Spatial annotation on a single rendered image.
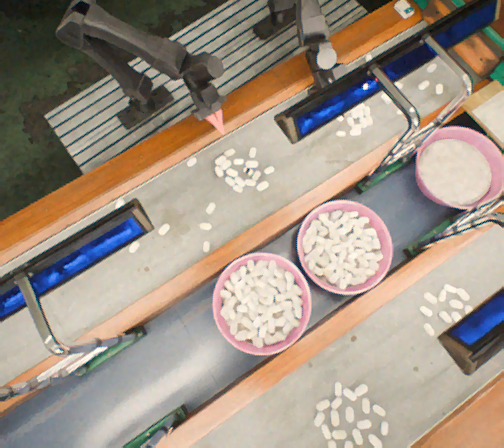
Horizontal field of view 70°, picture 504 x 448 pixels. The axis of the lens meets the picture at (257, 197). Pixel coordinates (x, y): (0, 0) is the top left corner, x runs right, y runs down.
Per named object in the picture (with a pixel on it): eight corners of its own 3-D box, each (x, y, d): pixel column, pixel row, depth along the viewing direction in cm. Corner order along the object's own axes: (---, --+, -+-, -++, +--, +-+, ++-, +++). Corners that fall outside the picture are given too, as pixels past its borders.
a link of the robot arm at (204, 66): (228, 59, 97) (194, 28, 89) (219, 85, 94) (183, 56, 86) (201, 70, 105) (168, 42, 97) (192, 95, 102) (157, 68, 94)
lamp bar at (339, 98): (272, 120, 83) (273, 103, 76) (473, 1, 93) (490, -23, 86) (292, 146, 81) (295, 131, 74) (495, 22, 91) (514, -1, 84)
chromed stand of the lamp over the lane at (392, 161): (324, 150, 121) (359, 63, 78) (371, 120, 124) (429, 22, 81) (359, 195, 116) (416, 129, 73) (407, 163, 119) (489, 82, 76)
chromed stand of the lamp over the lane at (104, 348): (57, 316, 106) (-81, 320, 63) (118, 278, 109) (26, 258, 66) (84, 375, 101) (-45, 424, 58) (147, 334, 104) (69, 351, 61)
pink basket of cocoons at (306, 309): (200, 288, 108) (194, 286, 99) (274, 240, 112) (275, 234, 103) (248, 370, 101) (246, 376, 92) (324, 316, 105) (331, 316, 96)
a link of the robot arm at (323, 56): (344, 64, 101) (339, 18, 96) (314, 72, 100) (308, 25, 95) (329, 62, 111) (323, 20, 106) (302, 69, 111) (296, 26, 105)
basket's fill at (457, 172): (398, 167, 118) (404, 160, 112) (450, 133, 121) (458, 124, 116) (444, 222, 112) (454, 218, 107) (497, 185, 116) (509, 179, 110)
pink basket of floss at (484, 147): (399, 205, 115) (411, 196, 106) (410, 132, 122) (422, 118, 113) (485, 225, 113) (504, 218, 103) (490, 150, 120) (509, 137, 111)
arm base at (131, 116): (169, 86, 120) (158, 72, 122) (118, 119, 117) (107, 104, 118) (175, 99, 128) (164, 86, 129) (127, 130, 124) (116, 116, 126)
